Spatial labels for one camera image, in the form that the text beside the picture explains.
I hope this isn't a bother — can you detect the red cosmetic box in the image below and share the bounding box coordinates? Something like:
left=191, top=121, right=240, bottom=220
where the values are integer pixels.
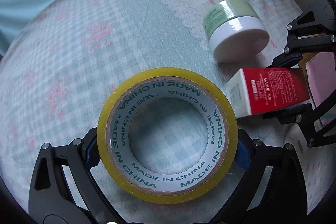
left=224, top=68, right=310, bottom=118

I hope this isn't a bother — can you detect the green lid white cream jar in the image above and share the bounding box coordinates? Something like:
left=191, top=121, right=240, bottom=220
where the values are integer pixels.
left=203, top=0, right=270, bottom=63

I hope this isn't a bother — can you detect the yellow packing tape roll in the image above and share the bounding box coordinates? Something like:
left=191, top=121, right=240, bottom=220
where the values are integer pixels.
left=97, top=68, right=238, bottom=204

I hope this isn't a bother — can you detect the open cardboard box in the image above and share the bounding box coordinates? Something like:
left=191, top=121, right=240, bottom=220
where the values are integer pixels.
left=298, top=52, right=335, bottom=108

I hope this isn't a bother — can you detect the floral checked bed sheet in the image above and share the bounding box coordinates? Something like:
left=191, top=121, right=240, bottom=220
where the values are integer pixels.
left=1, top=0, right=335, bottom=223

